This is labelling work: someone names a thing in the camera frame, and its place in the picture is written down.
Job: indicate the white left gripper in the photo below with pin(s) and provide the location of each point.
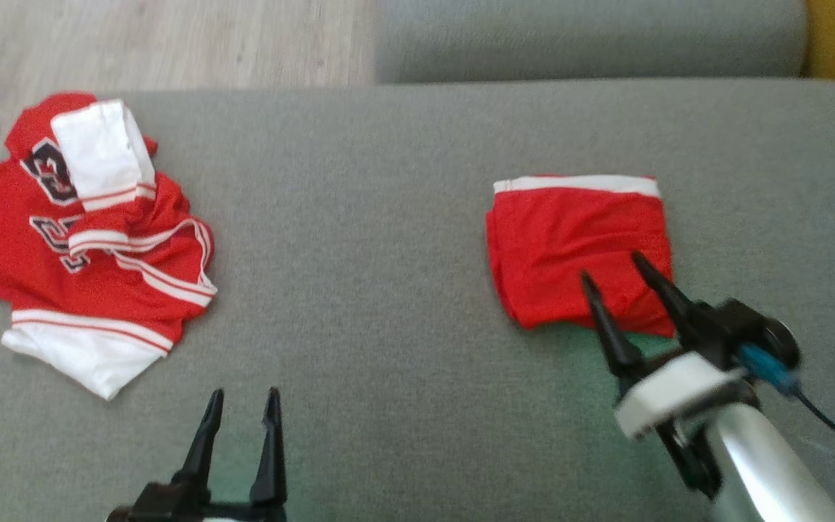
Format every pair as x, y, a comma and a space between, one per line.
193, 511

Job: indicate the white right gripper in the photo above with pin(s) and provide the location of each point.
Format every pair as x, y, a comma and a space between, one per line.
671, 395

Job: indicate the red shorts with white waistband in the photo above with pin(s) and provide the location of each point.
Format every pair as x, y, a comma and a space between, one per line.
570, 239

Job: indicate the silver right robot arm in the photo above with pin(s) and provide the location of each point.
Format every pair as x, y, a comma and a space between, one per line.
758, 464

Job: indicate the red and white basketball jersey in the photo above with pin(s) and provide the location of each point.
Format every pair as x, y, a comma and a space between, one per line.
98, 268

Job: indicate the grey fabric sofa seat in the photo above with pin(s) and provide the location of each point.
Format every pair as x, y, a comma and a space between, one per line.
403, 254

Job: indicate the grey sofa module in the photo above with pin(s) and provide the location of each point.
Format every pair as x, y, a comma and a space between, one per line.
584, 40

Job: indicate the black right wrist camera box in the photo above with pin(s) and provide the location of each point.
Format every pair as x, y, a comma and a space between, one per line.
733, 322

